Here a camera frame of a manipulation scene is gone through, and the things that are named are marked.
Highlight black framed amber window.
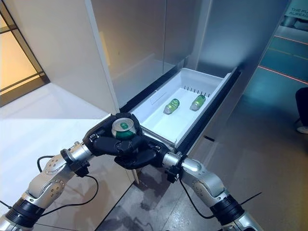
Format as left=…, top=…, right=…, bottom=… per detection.
left=0, top=8, right=51, bottom=108

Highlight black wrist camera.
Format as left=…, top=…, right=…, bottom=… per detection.
left=73, top=161, right=91, bottom=178
left=166, top=165, right=181, bottom=183

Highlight white counter cabinet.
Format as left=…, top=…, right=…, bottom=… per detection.
left=0, top=81, right=140, bottom=231

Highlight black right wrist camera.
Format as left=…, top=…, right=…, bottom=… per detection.
left=166, top=165, right=181, bottom=183

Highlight white fridge drawer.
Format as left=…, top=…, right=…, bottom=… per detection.
left=120, top=66, right=243, bottom=154

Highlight green drink can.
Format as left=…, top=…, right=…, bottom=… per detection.
left=190, top=94, right=206, bottom=111
left=111, top=117, right=137, bottom=140
left=163, top=98, right=181, bottom=115

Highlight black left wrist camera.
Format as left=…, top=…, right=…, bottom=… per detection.
left=73, top=161, right=91, bottom=178

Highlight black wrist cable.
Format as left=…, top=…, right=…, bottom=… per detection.
left=36, top=155, right=99, bottom=217
left=177, top=179, right=215, bottom=217

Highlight stainless steel fridge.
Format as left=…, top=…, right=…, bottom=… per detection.
left=90, top=0, right=292, bottom=186

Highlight tall white cabinet panel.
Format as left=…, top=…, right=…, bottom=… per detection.
left=4, top=0, right=121, bottom=120

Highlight black right arm cable tie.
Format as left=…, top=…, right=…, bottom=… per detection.
left=237, top=192, right=263, bottom=205

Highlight person leg dark trousers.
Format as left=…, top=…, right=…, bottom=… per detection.
left=295, top=87, right=308, bottom=122

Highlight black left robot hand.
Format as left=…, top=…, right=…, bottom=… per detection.
left=82, top=113, right=145, bottom=157

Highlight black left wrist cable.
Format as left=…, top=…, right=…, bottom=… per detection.
left=36, top=155, right=99, bottom=217

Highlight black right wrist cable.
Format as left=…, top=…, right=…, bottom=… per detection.
left=177, top=179, right=215, bottom=217

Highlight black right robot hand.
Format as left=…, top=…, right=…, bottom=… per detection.
left=113, top=134, right=169, bottom=170

